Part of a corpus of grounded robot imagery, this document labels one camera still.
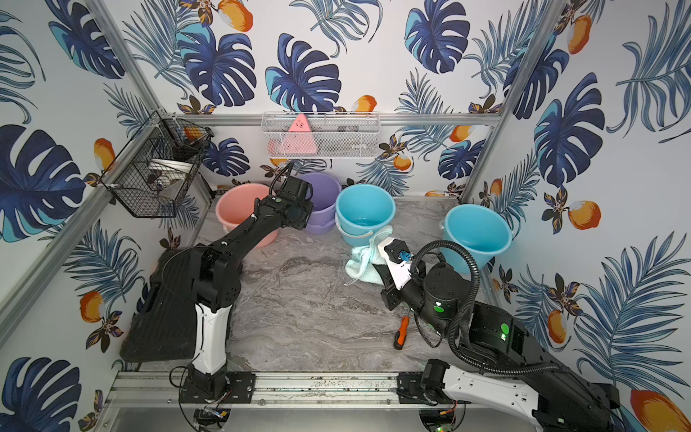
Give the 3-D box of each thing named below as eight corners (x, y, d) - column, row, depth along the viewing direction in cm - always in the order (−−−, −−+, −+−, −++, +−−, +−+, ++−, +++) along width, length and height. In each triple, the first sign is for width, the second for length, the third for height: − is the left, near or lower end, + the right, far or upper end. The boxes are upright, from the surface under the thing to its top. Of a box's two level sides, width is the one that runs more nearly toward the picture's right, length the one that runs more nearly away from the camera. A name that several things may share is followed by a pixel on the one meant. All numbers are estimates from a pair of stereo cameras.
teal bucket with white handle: (335, 260, 103) (334, 230, 89) (337, 215, 118) (336, 183, 103) (391, 260, 103) (399, 230, 89) (386, 215, 118) (392, 184, 103)
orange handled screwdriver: (391, 347, 84) (392, 344, 81) (401, 317, 90) (402, 314, 87) (400, 351, 83) (402, 348, 81) (409, 321, 89) (411, 317, 87)
